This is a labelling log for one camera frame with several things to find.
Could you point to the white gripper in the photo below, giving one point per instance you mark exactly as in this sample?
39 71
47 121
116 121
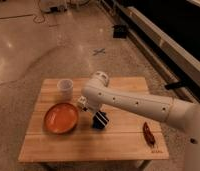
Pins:
94 107

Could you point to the blue eraser block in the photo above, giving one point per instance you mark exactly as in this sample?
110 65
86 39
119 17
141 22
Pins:
99 125

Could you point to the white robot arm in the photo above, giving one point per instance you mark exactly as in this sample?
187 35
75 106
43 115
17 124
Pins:
179 114

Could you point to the white plastic bottle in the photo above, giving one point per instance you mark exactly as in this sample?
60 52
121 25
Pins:
81 102

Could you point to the orange plate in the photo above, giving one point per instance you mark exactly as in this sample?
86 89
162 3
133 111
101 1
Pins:
61 118

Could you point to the wooden table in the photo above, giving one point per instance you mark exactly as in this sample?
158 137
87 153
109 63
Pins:
122 139

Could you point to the clear plastic cup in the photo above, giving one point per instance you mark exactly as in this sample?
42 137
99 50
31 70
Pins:
65 86

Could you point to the dark red chili toy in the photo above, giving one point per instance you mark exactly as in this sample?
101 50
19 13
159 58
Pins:
149 137

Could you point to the black box on floor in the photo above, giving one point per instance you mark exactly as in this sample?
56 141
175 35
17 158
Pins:
120 31

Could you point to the white device on floor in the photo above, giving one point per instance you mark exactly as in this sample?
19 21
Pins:
49 6

